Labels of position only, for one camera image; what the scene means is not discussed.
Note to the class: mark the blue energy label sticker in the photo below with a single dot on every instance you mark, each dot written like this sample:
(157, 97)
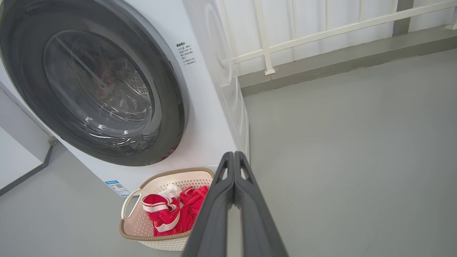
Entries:
(117, 188)

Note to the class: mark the plain red garment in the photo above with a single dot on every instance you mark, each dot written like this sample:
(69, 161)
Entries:
(192, 207)

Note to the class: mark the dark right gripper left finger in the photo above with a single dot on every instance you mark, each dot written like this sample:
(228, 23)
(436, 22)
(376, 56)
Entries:
(214, 221)

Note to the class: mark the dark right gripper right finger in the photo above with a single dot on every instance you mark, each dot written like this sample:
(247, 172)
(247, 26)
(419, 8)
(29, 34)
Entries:
(257, 225)

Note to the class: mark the cream perforated laundry basket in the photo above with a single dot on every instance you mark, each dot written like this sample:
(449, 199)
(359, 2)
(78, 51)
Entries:
(134, 221)

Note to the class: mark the white washing machine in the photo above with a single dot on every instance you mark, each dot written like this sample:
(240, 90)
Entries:
(207, 117)

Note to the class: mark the perforated steel drum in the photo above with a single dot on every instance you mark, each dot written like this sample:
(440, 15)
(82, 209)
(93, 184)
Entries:
(137, 85)

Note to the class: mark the round white filter cover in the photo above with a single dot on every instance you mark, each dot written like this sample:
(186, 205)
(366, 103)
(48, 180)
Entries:
(211, 168)

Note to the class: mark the red and white garment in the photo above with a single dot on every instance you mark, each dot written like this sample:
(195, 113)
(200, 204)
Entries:
(162, 216)

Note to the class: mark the dark round washing machine door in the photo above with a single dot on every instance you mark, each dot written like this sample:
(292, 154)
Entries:
(32, 92)

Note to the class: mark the printed text sticker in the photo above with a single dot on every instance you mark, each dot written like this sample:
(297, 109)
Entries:
(186, 53)

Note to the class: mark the white metal railing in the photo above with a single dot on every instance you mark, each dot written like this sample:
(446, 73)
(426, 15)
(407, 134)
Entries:
(264, 43)

